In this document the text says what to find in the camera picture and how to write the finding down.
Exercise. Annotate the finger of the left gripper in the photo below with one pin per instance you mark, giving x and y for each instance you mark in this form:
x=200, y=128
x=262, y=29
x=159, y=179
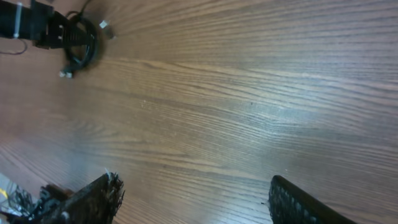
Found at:
x=77, y=31

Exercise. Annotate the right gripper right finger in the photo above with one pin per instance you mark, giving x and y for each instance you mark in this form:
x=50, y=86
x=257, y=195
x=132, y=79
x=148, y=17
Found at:
x=290, y=204

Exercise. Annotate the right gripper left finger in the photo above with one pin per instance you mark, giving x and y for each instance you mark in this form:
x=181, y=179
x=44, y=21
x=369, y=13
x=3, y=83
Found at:
x=97, y=202

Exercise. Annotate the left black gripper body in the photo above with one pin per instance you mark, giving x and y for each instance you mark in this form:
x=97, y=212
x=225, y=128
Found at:
x=47, y=26

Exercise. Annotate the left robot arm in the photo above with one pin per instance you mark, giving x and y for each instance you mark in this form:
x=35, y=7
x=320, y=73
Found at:
x=16, y=20

